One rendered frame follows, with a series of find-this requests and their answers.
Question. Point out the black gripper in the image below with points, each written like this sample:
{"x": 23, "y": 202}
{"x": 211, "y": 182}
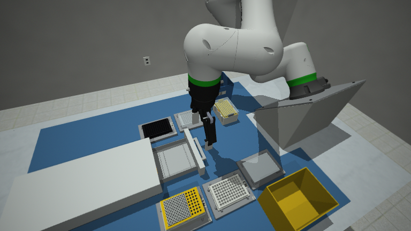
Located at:
{"x": 203, "y": 108}

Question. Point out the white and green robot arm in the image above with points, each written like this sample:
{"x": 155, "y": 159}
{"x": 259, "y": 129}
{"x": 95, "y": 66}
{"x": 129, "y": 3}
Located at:
{"x": 246, "y": 42}

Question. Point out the blue bench mat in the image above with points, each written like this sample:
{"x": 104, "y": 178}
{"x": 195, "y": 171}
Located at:
{"x": 235, "y": 141}

